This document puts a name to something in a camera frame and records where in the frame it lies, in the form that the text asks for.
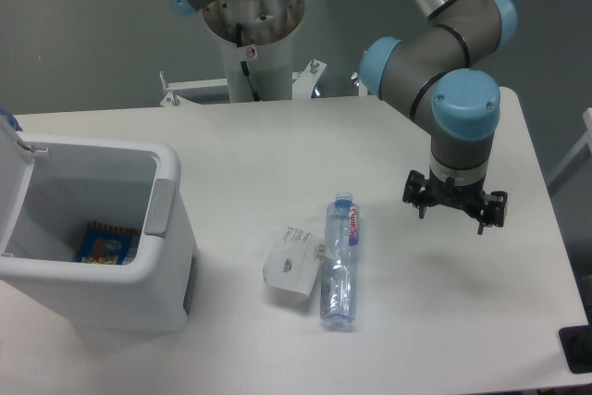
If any black cable on pedestal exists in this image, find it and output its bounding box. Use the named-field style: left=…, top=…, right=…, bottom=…
left=234, top=21, right=261, bottom=102

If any clear plastic water bottle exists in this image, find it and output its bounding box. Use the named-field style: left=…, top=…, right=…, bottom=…
left=320, top=191, right=360, bottom=327

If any white left pedestal bracket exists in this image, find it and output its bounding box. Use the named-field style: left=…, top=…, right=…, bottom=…
left=159, top=71, right=229, bottom=107

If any white pedestal bracket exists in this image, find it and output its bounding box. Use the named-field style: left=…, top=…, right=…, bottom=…
left=292, top=59, right=327, bottom=100
left=159, top=71, right=229, bottom=107
left=350, top=71, right=369, bottom=96

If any blue object behind lid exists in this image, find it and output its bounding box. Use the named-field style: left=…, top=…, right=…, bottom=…
left=0, top=108, right=22, bottom=131

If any blue snack wrapper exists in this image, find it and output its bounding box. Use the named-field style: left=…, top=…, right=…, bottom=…
left=75, top=221, right=141, bottom=265

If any white frame at right edge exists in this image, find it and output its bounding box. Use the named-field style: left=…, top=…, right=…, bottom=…
left=547, top=107, right=591, bottom=196

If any black table clamp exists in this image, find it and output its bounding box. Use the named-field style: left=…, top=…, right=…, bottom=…
left=559, top=325, right=591, bottom=374

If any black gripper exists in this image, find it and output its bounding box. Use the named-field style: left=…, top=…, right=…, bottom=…
left=402, top=170, right=508, bottom=235

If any white right pedestal bracket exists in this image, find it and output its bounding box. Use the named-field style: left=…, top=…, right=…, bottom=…
left=350, top=71, right=369, bottom=96

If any white middle pedestal bracket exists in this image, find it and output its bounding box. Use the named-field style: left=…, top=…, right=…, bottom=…
left=292, top=59, right=327, bottom=100

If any white trash can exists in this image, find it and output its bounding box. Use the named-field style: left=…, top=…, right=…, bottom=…
left=1, top=122, right=198, bottom=332

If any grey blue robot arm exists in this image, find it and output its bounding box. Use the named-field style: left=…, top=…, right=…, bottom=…
left=168, top=0, right=517, bottom=228

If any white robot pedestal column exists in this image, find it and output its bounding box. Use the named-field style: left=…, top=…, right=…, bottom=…
left=203, top=0, right=305, bottom=103

